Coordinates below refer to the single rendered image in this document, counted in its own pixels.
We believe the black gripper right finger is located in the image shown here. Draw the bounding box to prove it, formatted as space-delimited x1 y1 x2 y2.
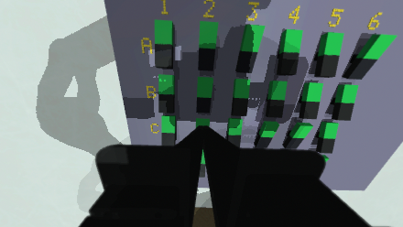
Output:
203 125 326 227

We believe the grey switch panel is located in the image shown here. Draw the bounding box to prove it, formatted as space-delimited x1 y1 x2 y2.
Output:
104 0 403 190

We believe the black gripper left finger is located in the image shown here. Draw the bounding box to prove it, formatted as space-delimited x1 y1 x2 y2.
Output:
95 125 204 227

